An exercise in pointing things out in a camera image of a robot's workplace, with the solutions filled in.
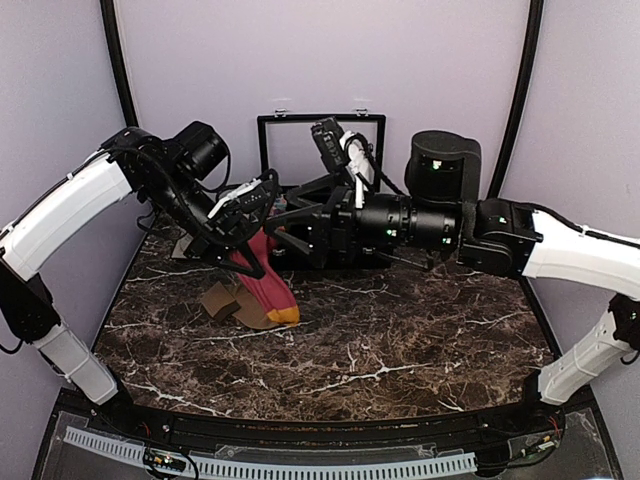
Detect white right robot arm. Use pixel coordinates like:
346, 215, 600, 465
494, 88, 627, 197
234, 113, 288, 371
264, 118, 639, 434

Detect white perforated front rail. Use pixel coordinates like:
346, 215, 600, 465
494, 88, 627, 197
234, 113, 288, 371
62, 426, 478, 479

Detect black corner post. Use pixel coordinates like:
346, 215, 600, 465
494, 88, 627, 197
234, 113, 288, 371
487, 0, 545, 198
99, 0, 139, 127

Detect black left corner post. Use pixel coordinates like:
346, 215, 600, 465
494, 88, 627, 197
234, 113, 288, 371
99, 0, 139, 127

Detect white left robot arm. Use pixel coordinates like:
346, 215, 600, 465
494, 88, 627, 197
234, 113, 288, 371
1, 121, 279, 436

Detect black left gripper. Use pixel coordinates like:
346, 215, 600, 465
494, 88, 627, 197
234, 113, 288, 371
144, 168, 269, 277

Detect black compartment storage box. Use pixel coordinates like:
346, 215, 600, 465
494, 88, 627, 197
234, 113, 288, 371
265, 116, 393, 269

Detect magenta striped sock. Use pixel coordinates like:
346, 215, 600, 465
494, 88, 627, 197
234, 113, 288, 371
231, 230, 300, 330

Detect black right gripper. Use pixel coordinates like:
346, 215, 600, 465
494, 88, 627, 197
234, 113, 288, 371
260, 172, 459, 269

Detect brown sock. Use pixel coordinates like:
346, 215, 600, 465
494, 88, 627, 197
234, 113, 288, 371
201, 282, 279, 330

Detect black right corner post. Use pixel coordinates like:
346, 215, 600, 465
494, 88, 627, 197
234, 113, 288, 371
487, 0, 545, 198

